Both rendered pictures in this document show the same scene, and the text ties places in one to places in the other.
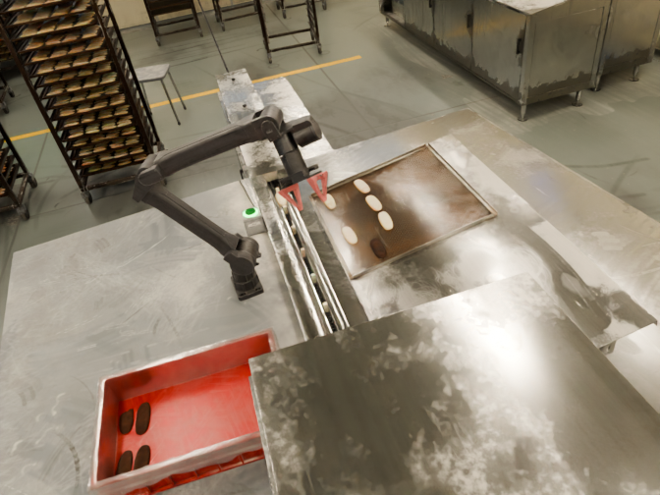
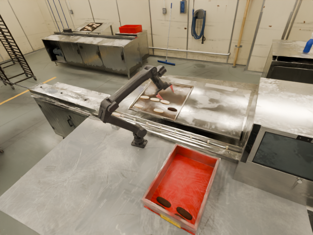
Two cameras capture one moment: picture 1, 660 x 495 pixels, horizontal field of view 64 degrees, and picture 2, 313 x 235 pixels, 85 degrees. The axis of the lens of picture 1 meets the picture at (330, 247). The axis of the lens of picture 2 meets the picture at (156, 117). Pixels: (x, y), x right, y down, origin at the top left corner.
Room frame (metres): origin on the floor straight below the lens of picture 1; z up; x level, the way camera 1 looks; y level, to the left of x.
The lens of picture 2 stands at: (0.52, 0.92, 1.87)
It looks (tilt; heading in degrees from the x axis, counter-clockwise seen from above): 39 degrees down; 312
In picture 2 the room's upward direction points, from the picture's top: 5 degrees counter-clockwise
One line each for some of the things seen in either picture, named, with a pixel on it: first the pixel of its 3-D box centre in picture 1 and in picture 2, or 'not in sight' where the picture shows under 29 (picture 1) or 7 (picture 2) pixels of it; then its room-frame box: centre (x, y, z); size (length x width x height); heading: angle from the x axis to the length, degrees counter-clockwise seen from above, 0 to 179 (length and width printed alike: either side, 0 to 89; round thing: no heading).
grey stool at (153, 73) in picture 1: (156, 96); not in sight; (4.77, 1.34, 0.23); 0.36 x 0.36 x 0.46; 87
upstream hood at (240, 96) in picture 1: (248, 118); (66, 96); (2.47, 0.29, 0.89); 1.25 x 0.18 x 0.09; 11
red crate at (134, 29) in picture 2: not in sight; (130, 28); (4.23, -2.48, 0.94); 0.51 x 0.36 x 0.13; 15
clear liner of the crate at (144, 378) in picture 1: (196, 410); (183, 181); (0.81, 0.40, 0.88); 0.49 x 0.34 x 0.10; 99
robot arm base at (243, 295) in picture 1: (245, 277); (138, 139); (1.31, 0.29, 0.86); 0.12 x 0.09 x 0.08; 16
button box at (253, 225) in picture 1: (254, 224); (116, 125); (1.62, 0.27, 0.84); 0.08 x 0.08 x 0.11; 11
